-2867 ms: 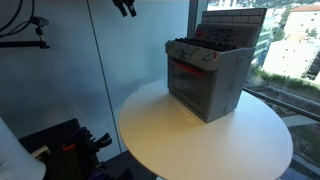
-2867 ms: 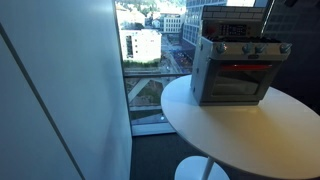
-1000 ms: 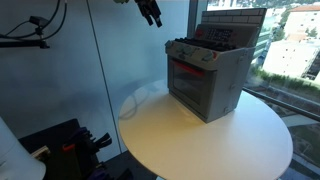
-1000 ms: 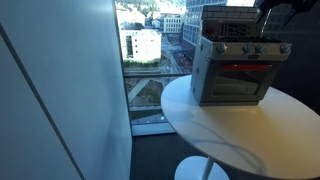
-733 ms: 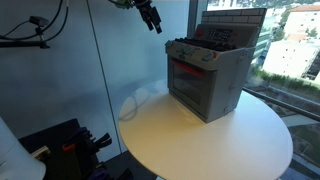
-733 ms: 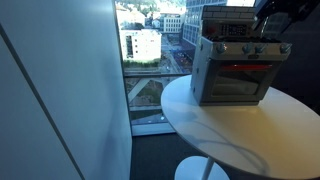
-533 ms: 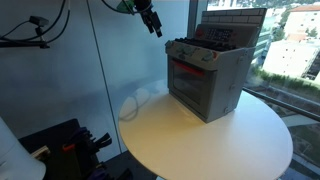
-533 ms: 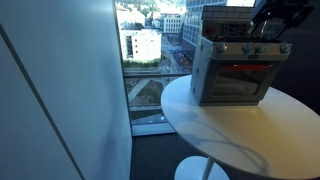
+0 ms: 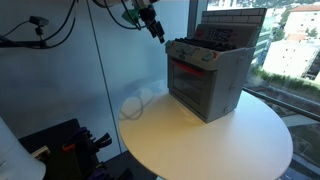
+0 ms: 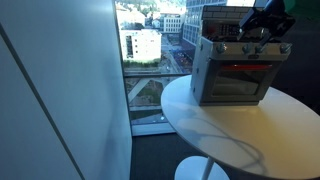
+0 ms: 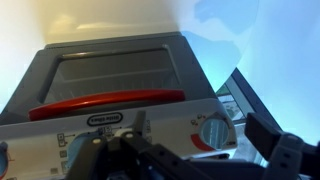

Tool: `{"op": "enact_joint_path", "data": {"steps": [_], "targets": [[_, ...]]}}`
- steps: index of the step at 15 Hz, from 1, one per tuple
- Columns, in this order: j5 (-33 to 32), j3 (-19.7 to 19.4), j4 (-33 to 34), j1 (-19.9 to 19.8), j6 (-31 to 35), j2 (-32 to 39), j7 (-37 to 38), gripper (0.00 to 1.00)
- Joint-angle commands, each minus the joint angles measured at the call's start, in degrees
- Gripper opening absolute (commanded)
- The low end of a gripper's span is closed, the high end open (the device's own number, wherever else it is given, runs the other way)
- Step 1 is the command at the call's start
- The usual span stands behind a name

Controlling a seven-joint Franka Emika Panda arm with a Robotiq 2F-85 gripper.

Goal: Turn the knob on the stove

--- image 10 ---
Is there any dark window railing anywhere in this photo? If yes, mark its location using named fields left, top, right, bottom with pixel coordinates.
left=123, top=72, right=193, bottom=80

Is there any white office building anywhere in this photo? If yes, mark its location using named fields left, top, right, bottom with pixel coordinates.
left=119, top=28, right=163, bottom=63

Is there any teal-grey stove knob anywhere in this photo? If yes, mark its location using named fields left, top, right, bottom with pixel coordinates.
left=241, top=43, right=253, bottom=55
left=254, top=44, right=267, bottom=55
left=279, top=42, right=293, bottom=54
left=215, top=42, right=227, bottom=54

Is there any white table pedestal base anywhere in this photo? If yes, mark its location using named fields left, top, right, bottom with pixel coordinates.
left=174, top=155, right=231, bottom=180

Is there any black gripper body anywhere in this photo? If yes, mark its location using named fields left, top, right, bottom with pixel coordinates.
left=239, top=5, right=296, bottom=38

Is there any grey toy stove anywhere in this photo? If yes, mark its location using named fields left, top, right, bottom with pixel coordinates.
left=190, top=4, right=294, bottom=107

